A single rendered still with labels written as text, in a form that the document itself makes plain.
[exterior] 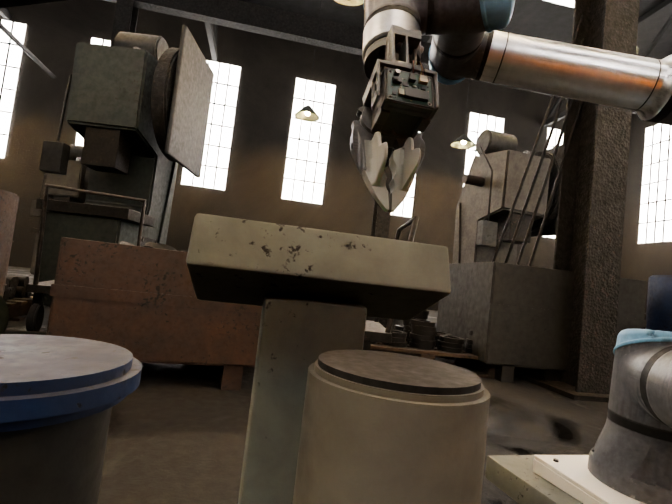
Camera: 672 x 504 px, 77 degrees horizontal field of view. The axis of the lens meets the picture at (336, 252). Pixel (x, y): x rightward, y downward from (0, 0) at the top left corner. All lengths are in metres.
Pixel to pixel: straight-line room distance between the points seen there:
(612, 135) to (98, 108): 4.43
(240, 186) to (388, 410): 11.66
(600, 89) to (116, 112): 4.49
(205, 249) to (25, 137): 12.98
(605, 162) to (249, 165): 9.77
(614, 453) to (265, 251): 0.60
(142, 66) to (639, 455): 4.77
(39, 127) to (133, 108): 8.56
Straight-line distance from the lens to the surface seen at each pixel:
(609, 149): 3.46
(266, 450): 0.44
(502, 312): 3.19
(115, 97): 4.93
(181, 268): 2.06
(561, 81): 0.78
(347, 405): 0.25
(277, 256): 0.38
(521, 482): 0.80
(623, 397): 0.79
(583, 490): 0.77
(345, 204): 12.04
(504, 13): 0.66
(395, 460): 0.25
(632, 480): 0.78
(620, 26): 3.83
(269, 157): 12.04
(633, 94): 0.81
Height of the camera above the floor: 0.57
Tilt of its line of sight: 4 degrees up
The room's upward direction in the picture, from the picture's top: 7 degrees clockwise
